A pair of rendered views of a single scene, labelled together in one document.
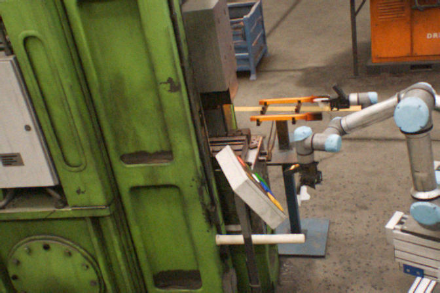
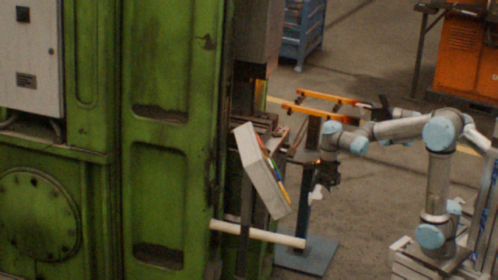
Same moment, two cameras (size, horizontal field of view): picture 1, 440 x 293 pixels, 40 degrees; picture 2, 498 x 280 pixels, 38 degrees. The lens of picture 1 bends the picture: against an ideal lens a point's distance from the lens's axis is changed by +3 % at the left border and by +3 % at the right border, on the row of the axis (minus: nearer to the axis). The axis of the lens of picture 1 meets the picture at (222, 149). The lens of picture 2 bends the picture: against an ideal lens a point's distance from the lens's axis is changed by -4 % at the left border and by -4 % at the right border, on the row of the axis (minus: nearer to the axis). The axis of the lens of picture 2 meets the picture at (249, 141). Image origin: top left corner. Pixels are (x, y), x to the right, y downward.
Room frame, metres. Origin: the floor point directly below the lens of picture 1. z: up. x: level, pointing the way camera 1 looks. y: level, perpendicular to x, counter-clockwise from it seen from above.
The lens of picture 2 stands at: (-0.46, 0.01, 2.48)
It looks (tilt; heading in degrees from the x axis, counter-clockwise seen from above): 26 degrees down; 359
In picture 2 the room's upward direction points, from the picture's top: 4 degrees clockwise
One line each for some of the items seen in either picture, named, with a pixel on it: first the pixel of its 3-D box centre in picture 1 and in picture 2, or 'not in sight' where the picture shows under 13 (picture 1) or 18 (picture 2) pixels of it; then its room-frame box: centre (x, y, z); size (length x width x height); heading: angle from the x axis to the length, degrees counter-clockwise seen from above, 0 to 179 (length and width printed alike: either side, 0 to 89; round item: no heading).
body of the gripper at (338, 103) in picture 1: (339, 101); (382, 113); (3.23, -0.74, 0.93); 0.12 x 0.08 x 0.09; 70
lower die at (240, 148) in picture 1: (207, 151); (225, 127); (2.85, 0.09, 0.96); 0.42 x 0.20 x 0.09; 74
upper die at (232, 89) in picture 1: (194, 91); (229, 57); (2.85, 0.09, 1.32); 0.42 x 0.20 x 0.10; 74
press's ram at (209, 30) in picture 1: (187, 42); (235, 4); (2.89, 0.08, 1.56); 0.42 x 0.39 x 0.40; 74
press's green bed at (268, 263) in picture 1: (228, 251); (219, 244); (2.91, 0.08, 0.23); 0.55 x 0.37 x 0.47; 74
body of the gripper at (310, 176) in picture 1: (308, 172); (327, 171); (2.24, -0.36, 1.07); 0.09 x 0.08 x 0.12; 49
